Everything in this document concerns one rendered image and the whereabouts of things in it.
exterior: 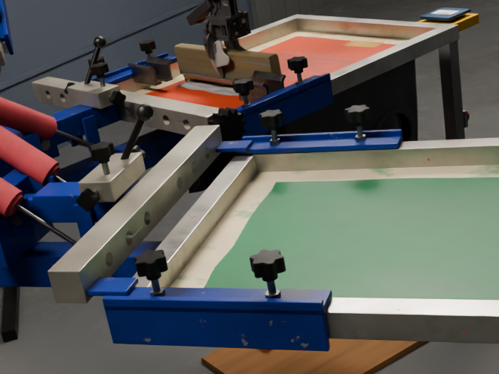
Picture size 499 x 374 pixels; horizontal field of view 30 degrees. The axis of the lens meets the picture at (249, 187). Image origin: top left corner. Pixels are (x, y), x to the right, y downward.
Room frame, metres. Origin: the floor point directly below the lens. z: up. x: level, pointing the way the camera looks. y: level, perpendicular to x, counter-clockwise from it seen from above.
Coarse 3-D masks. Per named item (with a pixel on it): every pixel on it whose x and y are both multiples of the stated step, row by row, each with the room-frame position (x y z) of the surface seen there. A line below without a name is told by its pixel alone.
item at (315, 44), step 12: (300, 36) 2.62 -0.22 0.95; (276, 48) 2.53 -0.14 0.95; (288, 48) 2.50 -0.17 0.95; (300, 48) 2.48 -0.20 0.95; (312, 48) 2.46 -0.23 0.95; (324, 48) 2.43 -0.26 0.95; (168, 96) 2.23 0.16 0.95; (180, 96) 2.21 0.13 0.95; (192, 96) 2.19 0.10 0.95; (204, 96) 2.17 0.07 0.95
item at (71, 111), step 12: (72, 108) 1.94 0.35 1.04; (84, 108) 1.93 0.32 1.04; (96, 108) 1.93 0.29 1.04; (108, 108) 1.95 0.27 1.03; (60, 120) 1.87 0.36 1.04; (72, 120) 1.89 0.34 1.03; (96, 120) 1.92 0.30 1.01; (108, 120) 1.94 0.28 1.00; (72, 132) 1.89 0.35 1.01; (84, 132) 1.90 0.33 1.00
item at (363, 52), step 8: (336, 48) 2.41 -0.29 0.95; (344, 48) 2.40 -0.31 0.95; (352, 48) 2.38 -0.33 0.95; (360, 48) 2.37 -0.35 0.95; (368, 48) 2.36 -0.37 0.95; (376, 48) 2.34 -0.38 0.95; (384, 48) 2.33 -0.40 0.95; (360, 56) 2.29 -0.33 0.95; (368, 56) 2.28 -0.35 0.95; (328, 72) 2.20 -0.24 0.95; (288, 80) 2.19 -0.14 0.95; (216, 96) 2.15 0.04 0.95; (224, 96) 2.14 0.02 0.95; (232, 96) 2.13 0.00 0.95; (200, 104) 2.11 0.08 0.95; (208, 104) 2.10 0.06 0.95; (216, 104) 2.09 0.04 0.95; (224, 104) 2.08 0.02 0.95; (232, 104) 2.07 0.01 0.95; (240, 104) 2.06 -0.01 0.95
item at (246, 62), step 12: (180, 48) 2.31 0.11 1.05; (192, 48) 2.27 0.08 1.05; (204, 48) 2.24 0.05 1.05; (228, 48) 2.20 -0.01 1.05; (180, 60) 2.32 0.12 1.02; (192, 60) 2.28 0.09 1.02; (204, 60) 2.24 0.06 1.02; (240, 60) 2.13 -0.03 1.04; (252, 60) 2.10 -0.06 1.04; (264, 60) 2.06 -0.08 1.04; (276, 60) 2.07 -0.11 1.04; (180, 72) 2.33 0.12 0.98; (192, 72) 2.29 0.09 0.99; (204, 72) 2.25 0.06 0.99; (216, 72) 2.21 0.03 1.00; (228, 72) 2.18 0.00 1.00; (240, 72) 2.14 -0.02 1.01; (252, 72) 2.10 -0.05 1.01; (276, 72) 2.06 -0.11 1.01
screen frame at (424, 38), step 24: (288, 24) 2.68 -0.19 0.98; (312, 24) 2.65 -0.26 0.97; (336, 24) 2.58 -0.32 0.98; (360, 24) 2.51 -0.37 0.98; (384, 24) 2.44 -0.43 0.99; (408, 24) 2.38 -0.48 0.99; (432, 24) 2.34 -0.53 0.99; (456, 24) 2.30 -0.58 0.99; (408, 48) 2.17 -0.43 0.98; (432, 48) 2.23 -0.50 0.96; (336, 72) 2.05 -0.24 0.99; (360, 72) 2.06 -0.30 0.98; (384, 72) 2.11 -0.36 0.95
